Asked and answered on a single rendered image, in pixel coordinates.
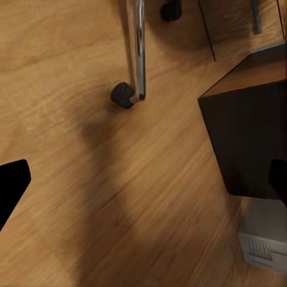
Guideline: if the swivel chair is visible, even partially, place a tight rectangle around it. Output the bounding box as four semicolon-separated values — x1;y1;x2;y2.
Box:
111;0;185;109

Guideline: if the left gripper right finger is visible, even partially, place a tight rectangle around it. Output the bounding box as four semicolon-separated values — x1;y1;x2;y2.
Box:
268;159;287;207

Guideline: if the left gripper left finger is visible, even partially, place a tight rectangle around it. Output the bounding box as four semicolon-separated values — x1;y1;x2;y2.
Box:
0;159;31;231

